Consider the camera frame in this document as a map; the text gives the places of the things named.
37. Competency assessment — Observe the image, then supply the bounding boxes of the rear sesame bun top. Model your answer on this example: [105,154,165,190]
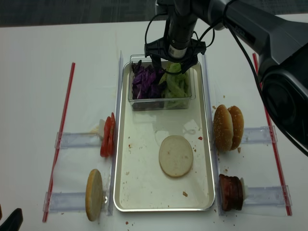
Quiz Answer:
[228,105,244,150]

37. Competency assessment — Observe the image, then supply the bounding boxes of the purple cabbage pieces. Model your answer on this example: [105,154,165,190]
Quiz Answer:
[131,60,166,111]

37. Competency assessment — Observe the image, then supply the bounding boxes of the clear plastic salad container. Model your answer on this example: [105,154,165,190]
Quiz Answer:
[128,55,195,111]

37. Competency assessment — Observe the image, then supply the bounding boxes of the green lettuce leaf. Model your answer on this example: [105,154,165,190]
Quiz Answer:
[166,62,182,75]

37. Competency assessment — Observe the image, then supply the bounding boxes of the rear tomato slice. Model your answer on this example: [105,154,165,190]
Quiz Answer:
[107,112,116,156]

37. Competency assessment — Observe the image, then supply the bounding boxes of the right red strip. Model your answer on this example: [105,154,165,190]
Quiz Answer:
[252,52,294,216]

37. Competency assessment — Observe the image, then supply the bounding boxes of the red strip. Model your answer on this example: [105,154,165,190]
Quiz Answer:
[42,62,76,223]
[252,52,294,216]

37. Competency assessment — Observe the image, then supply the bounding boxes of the clear bun top holder rail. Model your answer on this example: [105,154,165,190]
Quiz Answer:
[241,126,277,144]

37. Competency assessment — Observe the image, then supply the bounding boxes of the front tomato slice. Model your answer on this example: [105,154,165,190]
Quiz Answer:
[100,116,111,157]

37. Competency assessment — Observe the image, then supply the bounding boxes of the upright bun base left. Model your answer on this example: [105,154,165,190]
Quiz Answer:
[85,169,103,221]

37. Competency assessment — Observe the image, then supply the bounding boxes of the black object bottom left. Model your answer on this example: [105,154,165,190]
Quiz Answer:
[0,208,23,231]

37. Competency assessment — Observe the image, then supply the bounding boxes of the clear tomato holder rail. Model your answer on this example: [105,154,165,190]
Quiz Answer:
[55,132,102,149]

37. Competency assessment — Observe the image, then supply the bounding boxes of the tomato slice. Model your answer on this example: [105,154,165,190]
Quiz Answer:
[100,116,111,157]
[107,112,116,156]

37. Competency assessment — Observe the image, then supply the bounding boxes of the clear patty holder rail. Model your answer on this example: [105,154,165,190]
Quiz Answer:
[244,186,292,206]

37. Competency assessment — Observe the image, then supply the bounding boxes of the white patty pusher block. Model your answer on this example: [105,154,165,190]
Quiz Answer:
[240,178,248,200]

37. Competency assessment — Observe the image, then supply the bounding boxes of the sesame bun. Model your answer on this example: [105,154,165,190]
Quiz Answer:
[213,104,234,152]
[228,105,244,150]

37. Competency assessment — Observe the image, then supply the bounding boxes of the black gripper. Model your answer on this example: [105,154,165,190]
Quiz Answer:
[144,38,206,74]

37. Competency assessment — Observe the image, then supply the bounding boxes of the front sesame bun top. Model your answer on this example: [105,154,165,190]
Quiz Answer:
[213,104,234,152]

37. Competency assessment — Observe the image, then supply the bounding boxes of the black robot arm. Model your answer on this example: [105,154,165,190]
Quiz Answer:
[144,0,308,154]

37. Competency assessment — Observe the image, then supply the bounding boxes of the clear bun base holder rail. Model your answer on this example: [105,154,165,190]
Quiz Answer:
[43,192,86,213]

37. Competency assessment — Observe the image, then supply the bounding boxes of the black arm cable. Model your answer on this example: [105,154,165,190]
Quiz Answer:
[144,0,308,156]

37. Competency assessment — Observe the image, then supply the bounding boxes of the metal serving tray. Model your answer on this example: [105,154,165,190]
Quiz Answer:
[113,64,215,212]

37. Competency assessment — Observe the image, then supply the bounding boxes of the left red strip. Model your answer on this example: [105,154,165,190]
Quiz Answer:
[42,62,76,223]

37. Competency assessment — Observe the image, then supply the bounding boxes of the stack of meat patties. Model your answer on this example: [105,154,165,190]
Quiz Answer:
[219,174,244,211]

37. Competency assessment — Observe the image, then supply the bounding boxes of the bun base on tray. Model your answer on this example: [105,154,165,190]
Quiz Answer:
[159,135,193,178]

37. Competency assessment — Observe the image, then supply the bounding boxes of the green lettuce pile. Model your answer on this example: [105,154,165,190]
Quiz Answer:
[159,73,190,109]

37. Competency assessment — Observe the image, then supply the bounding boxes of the white tomato pusher block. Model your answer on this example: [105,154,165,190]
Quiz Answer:
[90,119,105,140]

